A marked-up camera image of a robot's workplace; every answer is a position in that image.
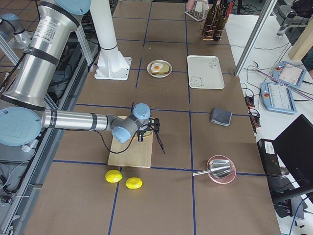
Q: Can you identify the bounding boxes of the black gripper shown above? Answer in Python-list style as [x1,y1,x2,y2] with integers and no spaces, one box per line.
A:
[137,125,152,142]

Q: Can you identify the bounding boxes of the bread slice with fried egg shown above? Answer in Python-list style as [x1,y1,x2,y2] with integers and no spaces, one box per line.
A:
[151,63,170,75]

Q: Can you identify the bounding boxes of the cream plate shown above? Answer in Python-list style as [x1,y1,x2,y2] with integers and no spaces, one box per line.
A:
[147,60,172,78]

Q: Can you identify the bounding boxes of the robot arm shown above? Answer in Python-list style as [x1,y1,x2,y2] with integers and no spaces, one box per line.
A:
[0,13,32,49]
[0,0,151,146]

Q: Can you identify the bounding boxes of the cream bear tray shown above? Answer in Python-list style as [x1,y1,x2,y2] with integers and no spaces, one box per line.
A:
[187,55,224,90]

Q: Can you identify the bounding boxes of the wooden cutting board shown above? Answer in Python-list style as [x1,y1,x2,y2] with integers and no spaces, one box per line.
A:
[108,114,153,168]

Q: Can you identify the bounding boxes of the yellow lemon left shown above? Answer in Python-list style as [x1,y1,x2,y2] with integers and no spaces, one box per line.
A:
[105,169,123,183]

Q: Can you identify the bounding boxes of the grey folded cloth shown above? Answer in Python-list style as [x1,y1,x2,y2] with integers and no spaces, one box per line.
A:
[210,107,232,126]

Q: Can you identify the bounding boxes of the metal scoop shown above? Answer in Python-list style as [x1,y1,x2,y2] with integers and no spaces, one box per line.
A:
[193,159,235,179]

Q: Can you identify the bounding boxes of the pink bowl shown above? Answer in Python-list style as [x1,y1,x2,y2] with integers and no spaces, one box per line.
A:
[207,155,236,184]

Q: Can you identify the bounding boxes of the green wine bottle front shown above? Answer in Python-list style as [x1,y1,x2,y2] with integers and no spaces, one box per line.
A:
[202,0,221,40]

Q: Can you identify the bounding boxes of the green wine bottle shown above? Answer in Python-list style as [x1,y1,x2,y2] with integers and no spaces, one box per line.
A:
[202,0,221,40]
[213,0,233,41]

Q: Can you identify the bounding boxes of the black computer box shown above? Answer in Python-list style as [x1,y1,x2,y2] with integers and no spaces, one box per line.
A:
[257,139,282,177]

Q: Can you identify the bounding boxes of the green wine bottle middle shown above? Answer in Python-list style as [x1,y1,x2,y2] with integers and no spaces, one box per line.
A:
[213,0,233,41]

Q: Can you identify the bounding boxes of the near blue teach pendant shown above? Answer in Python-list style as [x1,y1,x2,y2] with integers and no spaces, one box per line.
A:
[261,82,297,115]

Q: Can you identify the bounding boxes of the blue teach pendant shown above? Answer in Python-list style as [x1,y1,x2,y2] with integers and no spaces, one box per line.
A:
[272,61,306,89]
[261,82,297,115]

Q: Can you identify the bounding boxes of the black computer monitor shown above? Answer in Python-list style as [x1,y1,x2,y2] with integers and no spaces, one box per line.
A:
[272,114,313,204]

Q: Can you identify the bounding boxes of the far blue teach pendant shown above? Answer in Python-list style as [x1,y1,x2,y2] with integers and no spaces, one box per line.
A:
[272,61,306,89]

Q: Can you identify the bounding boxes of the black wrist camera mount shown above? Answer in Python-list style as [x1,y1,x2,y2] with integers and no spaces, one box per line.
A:
[148,117,166,154]

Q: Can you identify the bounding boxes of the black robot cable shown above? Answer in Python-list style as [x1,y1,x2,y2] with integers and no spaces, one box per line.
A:
[94,129,137,154]

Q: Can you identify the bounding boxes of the white camera mast with base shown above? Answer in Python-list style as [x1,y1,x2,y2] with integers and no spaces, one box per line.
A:
[90,0,132,81]

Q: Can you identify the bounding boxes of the copper wire bottle rack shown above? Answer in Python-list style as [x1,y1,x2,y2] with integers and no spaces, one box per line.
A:
[202,3,226,41]

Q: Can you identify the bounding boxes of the white wire cup rack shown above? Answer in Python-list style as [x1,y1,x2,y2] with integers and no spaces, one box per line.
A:
[185,0,209,22]

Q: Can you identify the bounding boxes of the aluminium frame post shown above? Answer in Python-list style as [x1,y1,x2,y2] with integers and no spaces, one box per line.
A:
[234,0,278,76]

